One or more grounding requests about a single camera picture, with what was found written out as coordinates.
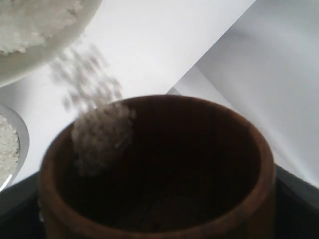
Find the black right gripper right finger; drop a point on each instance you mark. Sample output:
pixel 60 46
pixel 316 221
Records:
pixel 297 207

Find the white backdrop curtain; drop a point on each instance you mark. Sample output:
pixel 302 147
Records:
pixel 266 67

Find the cream ceramic bowl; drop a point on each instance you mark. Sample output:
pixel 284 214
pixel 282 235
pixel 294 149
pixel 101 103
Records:
pixel 17 65

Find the round metal tray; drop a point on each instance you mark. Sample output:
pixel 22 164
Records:
pixel 22 140

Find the falling rice grains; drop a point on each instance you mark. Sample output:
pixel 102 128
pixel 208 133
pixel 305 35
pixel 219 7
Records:
pixel 103 127

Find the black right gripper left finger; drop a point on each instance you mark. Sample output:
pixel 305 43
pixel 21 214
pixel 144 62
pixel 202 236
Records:
pixel 19 211

